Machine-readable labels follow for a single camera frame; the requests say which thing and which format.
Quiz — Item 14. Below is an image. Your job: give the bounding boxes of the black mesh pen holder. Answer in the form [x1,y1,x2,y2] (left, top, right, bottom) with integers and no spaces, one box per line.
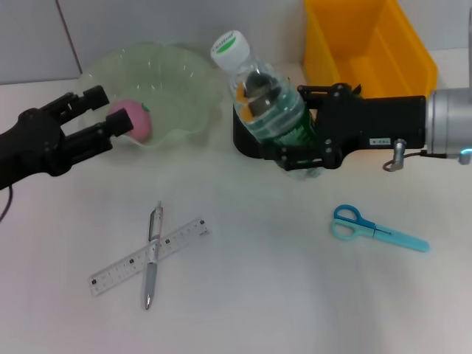
[232,101,270,159]

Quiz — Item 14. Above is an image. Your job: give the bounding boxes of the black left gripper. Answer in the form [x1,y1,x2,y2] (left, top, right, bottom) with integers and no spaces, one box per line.
[0,85,135,191]

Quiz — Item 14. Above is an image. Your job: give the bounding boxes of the silver ballpoint pen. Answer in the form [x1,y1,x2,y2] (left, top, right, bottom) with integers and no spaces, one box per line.
[142,201,165,310]

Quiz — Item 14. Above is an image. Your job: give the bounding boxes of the clear plastic ruler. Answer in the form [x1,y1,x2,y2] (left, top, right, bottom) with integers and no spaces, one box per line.
[88,217,213,298]

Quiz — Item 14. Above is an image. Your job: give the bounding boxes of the clear plastic water bottle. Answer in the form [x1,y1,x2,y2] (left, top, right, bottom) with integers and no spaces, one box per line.
[209,29,320,181]

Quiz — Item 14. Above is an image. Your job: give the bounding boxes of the yellow plastic bin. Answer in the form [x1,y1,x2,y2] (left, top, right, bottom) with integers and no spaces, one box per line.
[303,0,439,100]

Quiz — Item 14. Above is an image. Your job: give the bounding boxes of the translucent green fruit plate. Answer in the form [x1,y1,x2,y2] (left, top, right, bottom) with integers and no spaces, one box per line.
[72,43,225,148]

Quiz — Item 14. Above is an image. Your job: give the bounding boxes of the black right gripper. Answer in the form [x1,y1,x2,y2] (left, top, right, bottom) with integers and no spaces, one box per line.
[259,82,429,173]

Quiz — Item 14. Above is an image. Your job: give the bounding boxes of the pink toy peach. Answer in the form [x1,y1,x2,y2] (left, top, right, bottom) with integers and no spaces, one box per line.
[108,98,153,144]

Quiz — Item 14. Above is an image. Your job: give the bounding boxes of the right arm cable with plug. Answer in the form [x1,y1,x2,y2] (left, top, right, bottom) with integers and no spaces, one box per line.
[382,138,432,173]

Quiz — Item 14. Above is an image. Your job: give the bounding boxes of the blue scissors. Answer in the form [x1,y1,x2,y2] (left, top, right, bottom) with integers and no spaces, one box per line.
[330,204,431,254]

